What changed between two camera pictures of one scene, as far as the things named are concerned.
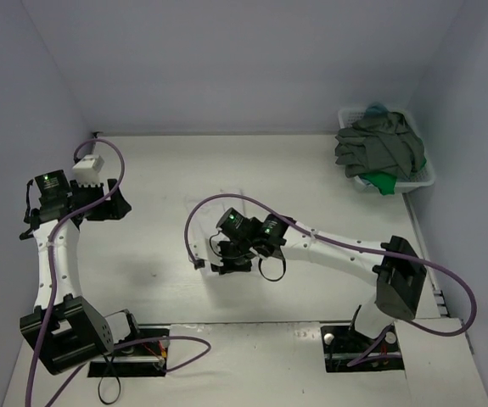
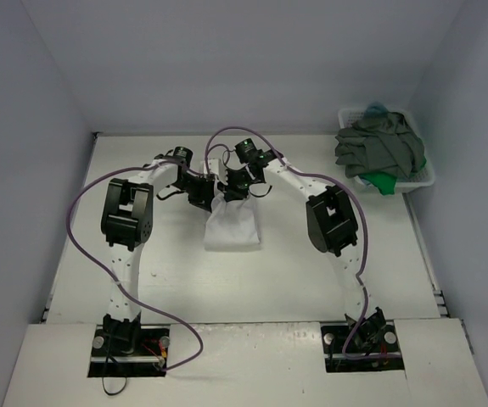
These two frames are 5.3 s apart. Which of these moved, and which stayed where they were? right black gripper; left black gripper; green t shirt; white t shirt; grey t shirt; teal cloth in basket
Moved: right black gripper; left black gripper; white t shirt
Stayed: green t shirt; teal cloth in basket; grey t shirt
